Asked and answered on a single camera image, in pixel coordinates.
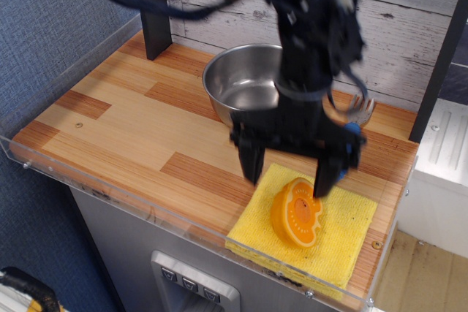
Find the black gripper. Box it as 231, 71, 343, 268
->
230, 96, 366, 197

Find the orange toy fruit half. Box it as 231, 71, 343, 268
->
271, 178, 323, 249

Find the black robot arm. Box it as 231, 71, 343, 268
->
228, 0, 365, 197

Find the yellow sponge cloth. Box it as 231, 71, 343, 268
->
225, 164, 377, 289

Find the stainless steel bowl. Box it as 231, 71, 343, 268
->
203, 44, 282, 127

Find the white toy sink unit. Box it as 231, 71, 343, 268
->
397, 99, 467, 257

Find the clear acrylic edge guard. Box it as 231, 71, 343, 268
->
1, 19, 417, 311

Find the silver dispenser button panel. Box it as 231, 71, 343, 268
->
151, 250, 241, 311

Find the silver toy fridge cabinet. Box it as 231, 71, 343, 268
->
72, 189, 332, 311

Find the yellow black object bottom left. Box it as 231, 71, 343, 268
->
1, 267, 67, 312

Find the blue handled metal fork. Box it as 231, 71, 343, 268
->
338, 94, 377, 181

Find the black braided cable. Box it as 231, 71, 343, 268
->
61, 0, 369, 115

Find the black right vertical post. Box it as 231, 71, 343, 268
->
409, 0, 467, 143

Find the black vertical post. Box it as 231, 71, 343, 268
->
409, 0, 467, 143
140, 0, 173, 61

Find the black left vertical post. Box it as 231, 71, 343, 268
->
140, 0, 173, 61

